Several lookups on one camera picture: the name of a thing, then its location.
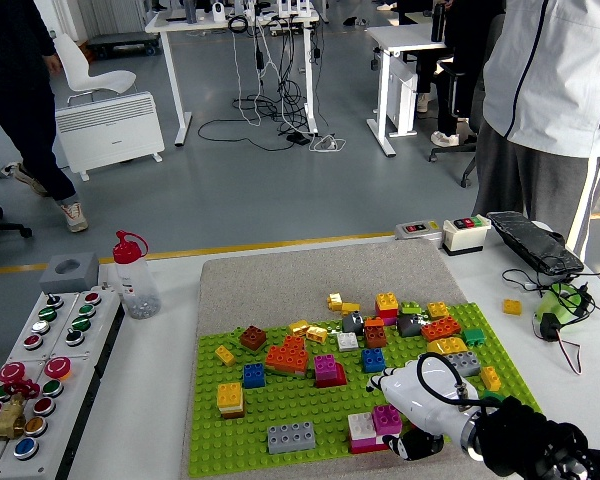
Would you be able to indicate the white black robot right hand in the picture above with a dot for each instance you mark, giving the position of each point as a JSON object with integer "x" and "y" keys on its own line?
{"x": 425, "y": 395}

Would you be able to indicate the person's left hand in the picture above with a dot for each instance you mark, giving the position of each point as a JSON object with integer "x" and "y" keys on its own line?
{"x": 54, "y": 65}

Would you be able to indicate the magenta square brick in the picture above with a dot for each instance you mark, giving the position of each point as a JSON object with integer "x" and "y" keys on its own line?
{"x": 326, "y": 366}
{"x": 386, "y": 419}

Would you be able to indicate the green studded baseplate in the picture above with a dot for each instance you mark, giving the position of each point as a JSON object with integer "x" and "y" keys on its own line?
{"x": 290, "y": 402}

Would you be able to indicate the white plastic chair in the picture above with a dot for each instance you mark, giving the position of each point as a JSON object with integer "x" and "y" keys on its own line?
{"x": 85, "y": 67}

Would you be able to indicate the person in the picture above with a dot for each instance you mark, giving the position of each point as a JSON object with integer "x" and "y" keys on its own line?
{"x": 15, "y": 75}
{"x": 555, "y": 75}
{"x": 452, "y": 90}

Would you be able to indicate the yellow curved brick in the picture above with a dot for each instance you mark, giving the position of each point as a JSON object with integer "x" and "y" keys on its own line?
{"x": 446, "y": 346}

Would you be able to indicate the blue square brick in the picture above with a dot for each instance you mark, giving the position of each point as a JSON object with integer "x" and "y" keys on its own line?
{"x": 254, "y": 376}
{"x": 373, "y": 361}

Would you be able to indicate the small narrow yellow brick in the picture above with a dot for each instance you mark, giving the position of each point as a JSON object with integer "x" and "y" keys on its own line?
{"x": 490, "y": 378}
{"x": 225, "y": 355}

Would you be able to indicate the orange long brick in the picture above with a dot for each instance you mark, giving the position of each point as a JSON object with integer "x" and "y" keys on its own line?
{"x": 441, "y": 329}

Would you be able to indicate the dark green brick piece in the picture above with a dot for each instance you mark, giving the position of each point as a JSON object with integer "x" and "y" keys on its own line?
{"x": 493, "y": 397}

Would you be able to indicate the dark grey brick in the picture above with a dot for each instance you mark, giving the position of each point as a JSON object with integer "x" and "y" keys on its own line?
{"x": 409, "y": 326}

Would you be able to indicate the white magenta brick stack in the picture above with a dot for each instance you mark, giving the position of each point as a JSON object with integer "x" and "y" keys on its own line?
{"x": 361, "y": 425}

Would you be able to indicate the black wheeled dolly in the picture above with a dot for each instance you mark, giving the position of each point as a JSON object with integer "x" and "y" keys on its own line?
{"x": 125, "y": 40}

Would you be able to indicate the green small brick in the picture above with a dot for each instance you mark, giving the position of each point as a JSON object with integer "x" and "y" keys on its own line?
{"x": 474, "y": 337}

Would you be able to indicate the orange brown brick stack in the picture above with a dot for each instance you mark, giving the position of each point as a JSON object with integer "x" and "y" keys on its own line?
{"x": 375, "y": 336}

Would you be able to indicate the yellow square brick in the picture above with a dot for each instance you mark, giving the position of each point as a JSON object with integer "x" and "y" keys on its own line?
{"x": 512, "y": 306}
{"x": 438, "y": 310}

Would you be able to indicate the red sloped brick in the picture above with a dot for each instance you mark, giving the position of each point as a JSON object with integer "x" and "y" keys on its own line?
{"x": 341, "y": 378}

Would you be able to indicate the white panel heater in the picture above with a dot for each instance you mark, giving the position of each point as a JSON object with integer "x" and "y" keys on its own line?
{"x": 110, "y": 130}

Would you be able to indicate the lime green brick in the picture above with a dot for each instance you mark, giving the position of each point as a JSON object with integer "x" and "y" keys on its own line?
{"x": 411, "y": 308}

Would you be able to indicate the white flat square brick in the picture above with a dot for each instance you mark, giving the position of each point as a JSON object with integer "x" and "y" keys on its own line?
{"x": 347, "y": 341}

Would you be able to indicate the yellow red brick stack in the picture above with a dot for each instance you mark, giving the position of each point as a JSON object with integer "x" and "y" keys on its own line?
{"x": 386, "y": 302}

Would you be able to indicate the grey sloped brick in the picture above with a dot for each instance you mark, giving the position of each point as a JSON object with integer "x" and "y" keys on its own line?
{"x": 352, "y": 323}

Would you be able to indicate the grey floor power strip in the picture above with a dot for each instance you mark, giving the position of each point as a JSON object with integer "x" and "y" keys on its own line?
{"x": 4, "y": 171}

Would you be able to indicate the shiny gold brick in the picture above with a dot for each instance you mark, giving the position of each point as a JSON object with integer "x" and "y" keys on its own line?
{"x": 317, "y": 335}
{"x": 299, "y": 328}

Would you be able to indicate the grey eight-stud brick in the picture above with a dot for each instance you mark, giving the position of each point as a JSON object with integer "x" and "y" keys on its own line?
{"x": 291, "y": 437}

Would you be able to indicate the orange brick cluster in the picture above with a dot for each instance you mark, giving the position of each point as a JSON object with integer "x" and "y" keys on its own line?
{"x": 286, "y": 357}

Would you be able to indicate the light green tape roll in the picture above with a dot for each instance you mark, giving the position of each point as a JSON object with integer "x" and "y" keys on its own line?
{"x": 547, "y": 305}

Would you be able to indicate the grey-brown table mat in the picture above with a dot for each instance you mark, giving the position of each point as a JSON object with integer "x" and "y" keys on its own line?
{"x": 305, "y": 275}

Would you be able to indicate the brown square brick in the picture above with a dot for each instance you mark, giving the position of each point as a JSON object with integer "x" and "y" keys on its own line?
{"x": 253, "y": 338}

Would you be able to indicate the black keyboard tray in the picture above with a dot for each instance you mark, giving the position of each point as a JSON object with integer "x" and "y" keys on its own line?
{"x": 530, "y": 240}

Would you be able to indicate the yellow tan brick stack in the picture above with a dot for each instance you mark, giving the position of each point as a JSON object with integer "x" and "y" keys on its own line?
{"x": 230, "y": 395}

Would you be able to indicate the grey block with hole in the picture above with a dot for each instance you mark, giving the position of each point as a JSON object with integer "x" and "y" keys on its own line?
{"x": 80, "y": 277}

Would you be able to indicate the clear bottle red cap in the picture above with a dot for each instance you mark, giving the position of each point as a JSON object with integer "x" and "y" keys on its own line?
{"x": 132, "y": 285}

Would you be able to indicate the white eight-button control box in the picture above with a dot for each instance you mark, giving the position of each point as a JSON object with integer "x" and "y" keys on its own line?
{"x": 62, "y": 320}

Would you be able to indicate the black power adapter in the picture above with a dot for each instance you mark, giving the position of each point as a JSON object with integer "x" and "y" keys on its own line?
{"x": 298, "y": 139}

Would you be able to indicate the white computer tower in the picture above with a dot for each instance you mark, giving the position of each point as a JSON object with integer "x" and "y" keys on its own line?
{"x": 402, "y": 100}

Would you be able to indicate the white desk with tower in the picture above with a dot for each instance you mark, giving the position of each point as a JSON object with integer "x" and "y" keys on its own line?
{"x": 405, "y": 37}

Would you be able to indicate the brass valve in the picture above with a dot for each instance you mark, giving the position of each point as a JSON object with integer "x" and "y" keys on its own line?
{"x": 5, "y": 425}

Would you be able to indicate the black bottle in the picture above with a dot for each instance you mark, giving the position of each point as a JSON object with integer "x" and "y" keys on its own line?
{"x": 438, "y": 25}

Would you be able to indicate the white emergency-stop button box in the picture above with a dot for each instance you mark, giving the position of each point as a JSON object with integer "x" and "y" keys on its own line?
{"x": 50, "y": 440}

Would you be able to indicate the white switch box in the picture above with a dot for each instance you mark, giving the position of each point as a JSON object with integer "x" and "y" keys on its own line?
{"x": 462, "y": 240}

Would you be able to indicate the grey switch box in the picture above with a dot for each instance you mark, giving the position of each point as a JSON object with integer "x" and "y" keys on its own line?
{"x": 416, "y": 230}

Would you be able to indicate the white small camera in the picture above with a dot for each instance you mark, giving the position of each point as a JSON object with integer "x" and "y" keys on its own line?
{"x": 219, "y": 12}

